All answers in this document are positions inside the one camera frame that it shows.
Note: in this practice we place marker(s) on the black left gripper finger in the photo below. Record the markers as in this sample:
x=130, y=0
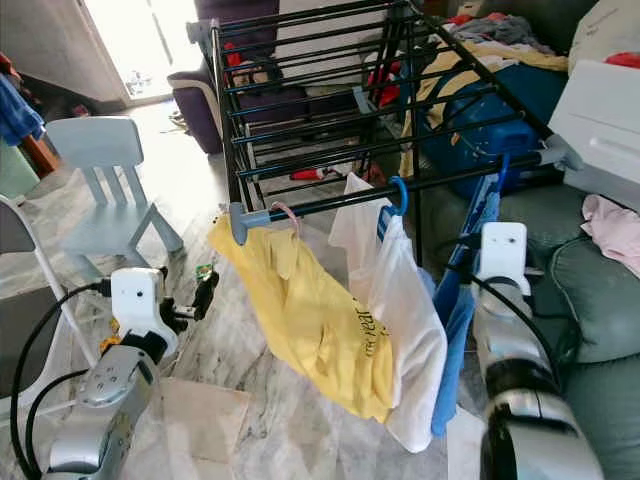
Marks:
x=207, y=292

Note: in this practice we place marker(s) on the blue garment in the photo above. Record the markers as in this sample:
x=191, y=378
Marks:
x=455, y=335

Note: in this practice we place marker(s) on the pink plastic hanger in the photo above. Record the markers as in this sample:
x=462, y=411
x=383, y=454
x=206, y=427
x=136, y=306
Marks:
x=285, y=203

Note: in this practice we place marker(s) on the small green toy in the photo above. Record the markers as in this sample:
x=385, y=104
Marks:
x=205, y=270

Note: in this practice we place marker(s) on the yellow flower toy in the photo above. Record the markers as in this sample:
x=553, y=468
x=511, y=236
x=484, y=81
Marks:
x=110, y=343

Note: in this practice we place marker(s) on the small beige plush toy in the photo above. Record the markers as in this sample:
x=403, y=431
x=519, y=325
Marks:
x=222, y=213

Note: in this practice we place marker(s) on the white shirt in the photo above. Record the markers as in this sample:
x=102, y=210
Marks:
x=410, y=330

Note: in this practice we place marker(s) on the yellow shirt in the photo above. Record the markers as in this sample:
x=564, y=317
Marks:
x=300, y=310

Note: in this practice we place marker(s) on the light blue kids chair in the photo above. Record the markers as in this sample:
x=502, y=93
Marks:
x=110, y=225

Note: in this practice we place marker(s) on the blue storage box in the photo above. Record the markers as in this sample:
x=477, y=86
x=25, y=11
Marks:
x=480, y=130

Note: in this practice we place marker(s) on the green leather sofa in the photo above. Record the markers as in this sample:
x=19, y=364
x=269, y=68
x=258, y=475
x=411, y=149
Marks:
x=600, y=310

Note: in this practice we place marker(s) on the pink cloth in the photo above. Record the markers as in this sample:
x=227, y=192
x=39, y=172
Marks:
x=615, y=235

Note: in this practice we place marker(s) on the grey folding chair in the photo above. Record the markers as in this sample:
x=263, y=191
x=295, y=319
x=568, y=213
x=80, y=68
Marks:
x=15, y=340

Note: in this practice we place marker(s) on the black metal drying rack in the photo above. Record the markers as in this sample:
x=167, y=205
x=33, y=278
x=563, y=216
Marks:
x=229, y=120

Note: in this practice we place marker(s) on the purple armchair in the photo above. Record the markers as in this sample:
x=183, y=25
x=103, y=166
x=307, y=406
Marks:
x=195, y=110

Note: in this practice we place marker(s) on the blue hanging cloth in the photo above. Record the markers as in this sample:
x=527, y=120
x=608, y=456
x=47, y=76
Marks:
x=15, y=115

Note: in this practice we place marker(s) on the yellow blanket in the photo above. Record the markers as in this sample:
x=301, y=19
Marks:
x=530, y=58

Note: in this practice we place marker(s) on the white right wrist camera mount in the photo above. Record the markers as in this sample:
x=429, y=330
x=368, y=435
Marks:
x=503, y=255

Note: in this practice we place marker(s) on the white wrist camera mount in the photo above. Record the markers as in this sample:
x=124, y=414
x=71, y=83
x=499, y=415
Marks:
x=135, y=300
x=503, y=255

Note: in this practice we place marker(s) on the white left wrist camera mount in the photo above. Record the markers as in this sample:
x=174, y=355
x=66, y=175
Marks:
x=135, y=300

